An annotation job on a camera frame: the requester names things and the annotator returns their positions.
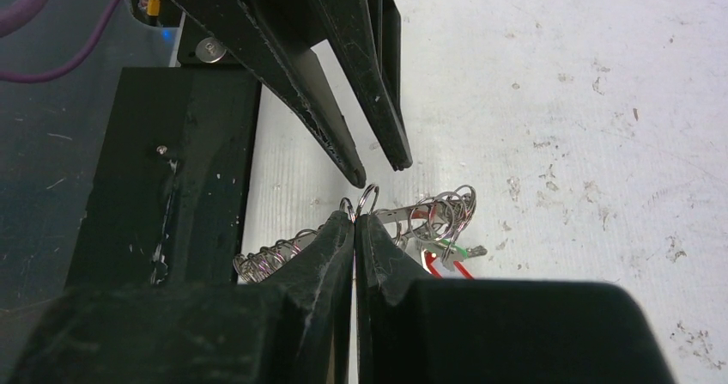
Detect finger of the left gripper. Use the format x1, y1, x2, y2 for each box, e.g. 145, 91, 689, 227
307, 0, 413, 171
172, 0, 367, 188

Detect metal key organizer disc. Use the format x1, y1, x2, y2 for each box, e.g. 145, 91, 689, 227
233, 184, 477, 283

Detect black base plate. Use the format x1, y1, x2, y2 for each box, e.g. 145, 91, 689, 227
65, 18, 262, 288

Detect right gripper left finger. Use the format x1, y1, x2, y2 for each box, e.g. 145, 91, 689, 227
9, 211, 355, 383

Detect red tagged key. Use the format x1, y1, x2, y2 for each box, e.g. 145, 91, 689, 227
410, 210, 483, 279

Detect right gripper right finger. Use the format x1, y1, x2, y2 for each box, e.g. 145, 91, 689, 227
354, 215, 674, 383

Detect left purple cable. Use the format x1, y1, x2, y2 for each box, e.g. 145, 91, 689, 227
0, 0, 146, 85

